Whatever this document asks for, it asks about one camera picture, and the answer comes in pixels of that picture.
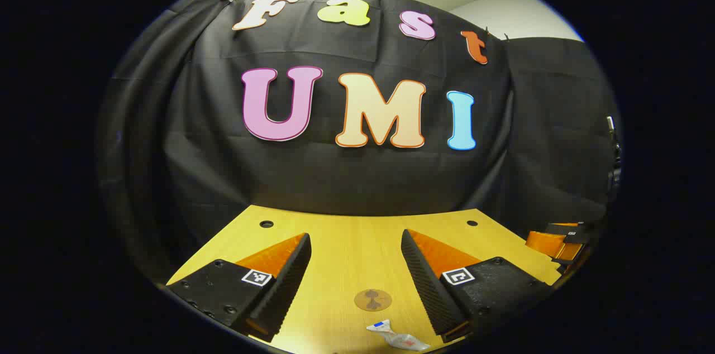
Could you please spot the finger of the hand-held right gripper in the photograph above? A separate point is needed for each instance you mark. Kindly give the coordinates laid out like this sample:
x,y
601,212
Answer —
x,y
544,242
570,253

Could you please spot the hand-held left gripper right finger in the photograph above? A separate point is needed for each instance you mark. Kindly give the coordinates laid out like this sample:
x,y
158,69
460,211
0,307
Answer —
x,y
430,287

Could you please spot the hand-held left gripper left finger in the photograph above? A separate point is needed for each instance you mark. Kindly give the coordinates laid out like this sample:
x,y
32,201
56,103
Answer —
x,y
282,292

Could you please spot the round brown coaster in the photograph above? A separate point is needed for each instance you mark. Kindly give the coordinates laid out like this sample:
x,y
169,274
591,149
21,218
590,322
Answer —
x,y
372,300

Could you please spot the white toothpaste tube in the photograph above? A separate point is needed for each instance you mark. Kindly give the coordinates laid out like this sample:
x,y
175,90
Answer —
x,y
397,338

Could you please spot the wooden desktop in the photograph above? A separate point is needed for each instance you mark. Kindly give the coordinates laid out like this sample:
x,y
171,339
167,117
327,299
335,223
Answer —
x,y
346,253

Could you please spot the black backdrop cloth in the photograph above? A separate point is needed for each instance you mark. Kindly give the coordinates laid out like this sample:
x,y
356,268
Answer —
x,y
346,181

